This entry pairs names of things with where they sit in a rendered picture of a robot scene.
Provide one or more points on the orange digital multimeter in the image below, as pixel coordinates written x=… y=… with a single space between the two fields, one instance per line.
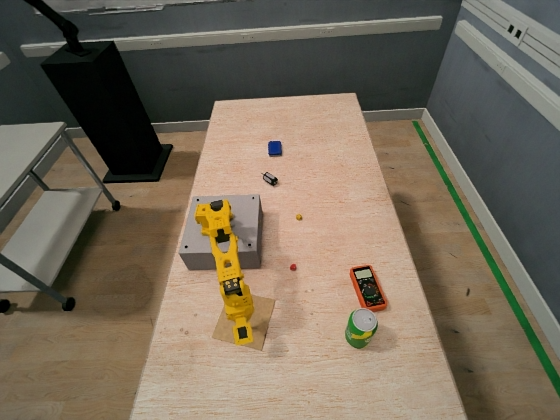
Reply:
x=367 y=288

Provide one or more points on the tan mat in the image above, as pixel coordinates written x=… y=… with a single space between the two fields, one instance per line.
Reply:
x=259 y=322

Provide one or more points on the blue flat block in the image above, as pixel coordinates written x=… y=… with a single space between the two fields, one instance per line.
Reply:
x=274 y=148

